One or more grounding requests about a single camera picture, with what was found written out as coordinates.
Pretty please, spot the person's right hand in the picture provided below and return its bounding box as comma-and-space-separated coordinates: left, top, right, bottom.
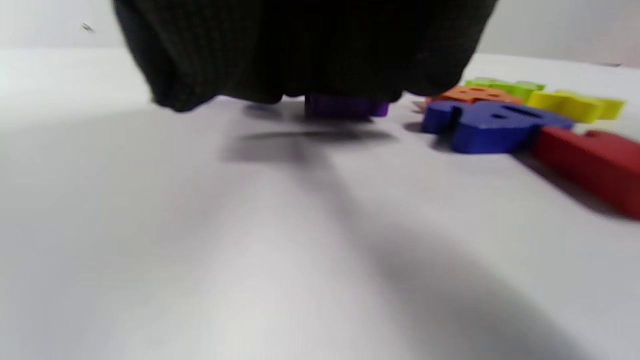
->
112, 0, 501, 113

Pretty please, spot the purple number-shaped math block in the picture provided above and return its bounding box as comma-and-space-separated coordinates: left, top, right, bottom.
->
305, 94, 390, 121

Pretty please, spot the orange math block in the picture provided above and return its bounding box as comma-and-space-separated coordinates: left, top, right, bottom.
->
425, 85, 526, 107

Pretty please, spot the blue math block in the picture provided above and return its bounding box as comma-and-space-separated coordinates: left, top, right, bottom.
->
421, 99, 575, 155

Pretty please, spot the green math block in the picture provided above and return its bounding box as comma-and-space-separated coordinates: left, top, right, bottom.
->
462, 76, 547, 101

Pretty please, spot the yellow cross-shaped math block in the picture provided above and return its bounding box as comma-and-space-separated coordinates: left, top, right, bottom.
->
528, 90, 626, 124

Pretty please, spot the red math block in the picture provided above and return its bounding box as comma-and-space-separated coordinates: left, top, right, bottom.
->
532, 126, 640, 221

